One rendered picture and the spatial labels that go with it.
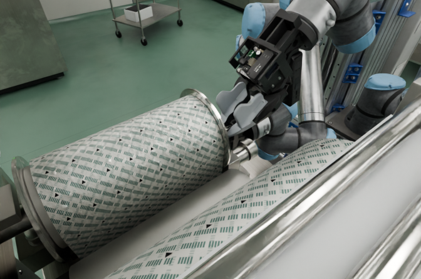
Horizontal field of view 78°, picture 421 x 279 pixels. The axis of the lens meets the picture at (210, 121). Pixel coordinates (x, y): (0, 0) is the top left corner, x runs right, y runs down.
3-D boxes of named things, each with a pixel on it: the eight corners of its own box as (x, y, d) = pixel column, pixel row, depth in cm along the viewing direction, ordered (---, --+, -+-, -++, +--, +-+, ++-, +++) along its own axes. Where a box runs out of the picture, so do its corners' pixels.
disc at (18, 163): (80, 278, 34) (29, 224, 24) (76, 281, 34) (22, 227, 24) (54, 197, 43) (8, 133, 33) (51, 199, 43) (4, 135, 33)
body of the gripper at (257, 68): (223, 64, 42) (271, 3, 41) (245, 87, 49) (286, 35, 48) (257, 85, 37) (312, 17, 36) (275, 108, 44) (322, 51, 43)
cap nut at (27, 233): (51, 239, 52) (41, 228, 50) (30, 249, 51) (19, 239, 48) (46, 224, 55) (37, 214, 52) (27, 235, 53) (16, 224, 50)
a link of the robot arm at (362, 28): (343, 14, 57) (330, -25, 50) (388, 33, 50) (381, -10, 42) (316, 41, 59) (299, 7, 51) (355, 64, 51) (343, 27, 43)
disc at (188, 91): (228, 183, 45) (234, 119, 35) (226, 184, 45) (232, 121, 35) (183, 134, 54) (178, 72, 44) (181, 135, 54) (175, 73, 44)
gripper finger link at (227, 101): (195, 112, 44) (231, 69, 43) (212, 123, 49) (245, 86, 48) (205, 123, 42) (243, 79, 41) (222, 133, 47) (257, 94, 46)
